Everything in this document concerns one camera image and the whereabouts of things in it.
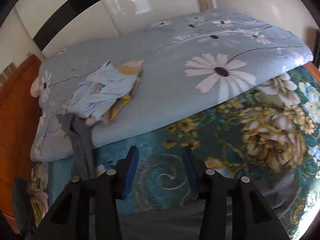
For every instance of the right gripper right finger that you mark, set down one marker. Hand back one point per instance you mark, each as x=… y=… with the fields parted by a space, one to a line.
x=252 y=216

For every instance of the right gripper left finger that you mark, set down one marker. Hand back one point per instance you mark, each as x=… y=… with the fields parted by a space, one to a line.
x=68 y=217

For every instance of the olive green folded garment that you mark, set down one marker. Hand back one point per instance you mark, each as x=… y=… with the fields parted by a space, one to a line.
x=40 y=208

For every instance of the pink folded garment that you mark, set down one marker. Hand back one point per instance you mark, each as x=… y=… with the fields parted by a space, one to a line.
x=39 y=193

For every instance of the dark navy folded garment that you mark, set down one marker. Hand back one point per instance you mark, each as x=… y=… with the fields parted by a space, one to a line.
x=22 y=208

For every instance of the teal floral bed blanket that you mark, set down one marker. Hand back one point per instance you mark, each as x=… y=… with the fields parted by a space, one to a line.
x=270 y=134

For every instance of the orange wooden headboard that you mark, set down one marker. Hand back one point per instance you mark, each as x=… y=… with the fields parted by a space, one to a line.
x=20 y=114

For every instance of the light blue shirt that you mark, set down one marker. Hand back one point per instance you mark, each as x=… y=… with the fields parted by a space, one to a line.
x=84 y=98

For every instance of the pink pillow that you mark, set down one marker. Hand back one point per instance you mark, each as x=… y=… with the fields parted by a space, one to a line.
x=35 y=90

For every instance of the beige yellow fleece garment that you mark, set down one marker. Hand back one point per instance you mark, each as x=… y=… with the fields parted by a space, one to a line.
x=120 y=87

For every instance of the light blue floral quilt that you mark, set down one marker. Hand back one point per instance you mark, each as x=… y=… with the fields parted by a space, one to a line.
x=191 y=63

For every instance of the wall switch panel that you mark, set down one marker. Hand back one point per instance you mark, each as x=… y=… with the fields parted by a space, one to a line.
x=7 y=73

